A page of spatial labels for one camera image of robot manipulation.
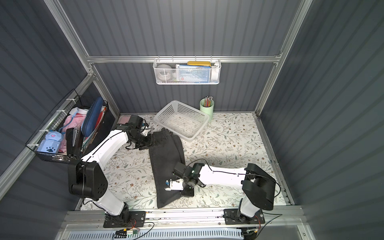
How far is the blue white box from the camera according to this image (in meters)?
0.86

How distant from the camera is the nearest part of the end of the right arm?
58 centimetres

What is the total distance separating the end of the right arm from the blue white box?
1.70ft
